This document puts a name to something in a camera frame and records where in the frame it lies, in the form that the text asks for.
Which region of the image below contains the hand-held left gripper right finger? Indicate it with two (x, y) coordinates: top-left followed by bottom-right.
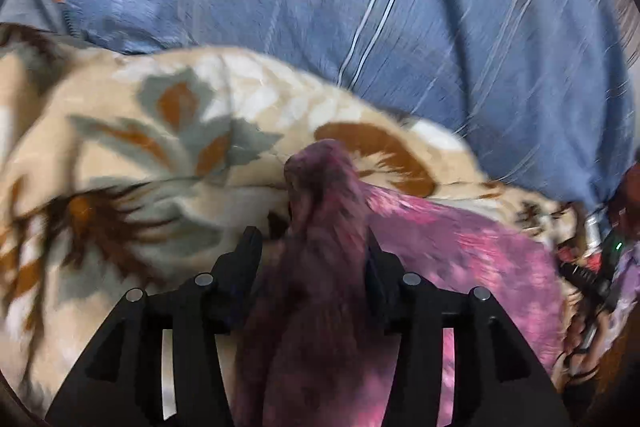
(364, 232), (572, 427)

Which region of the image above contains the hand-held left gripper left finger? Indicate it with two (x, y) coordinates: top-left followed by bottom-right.
(47, 227), (263, 427)

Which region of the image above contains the purple floral shirt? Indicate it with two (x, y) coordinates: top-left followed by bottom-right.
(234, 139), (566, 427)

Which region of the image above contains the beige leaf-print blanket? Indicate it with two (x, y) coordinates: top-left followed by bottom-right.
(0, 23), (596, 418)

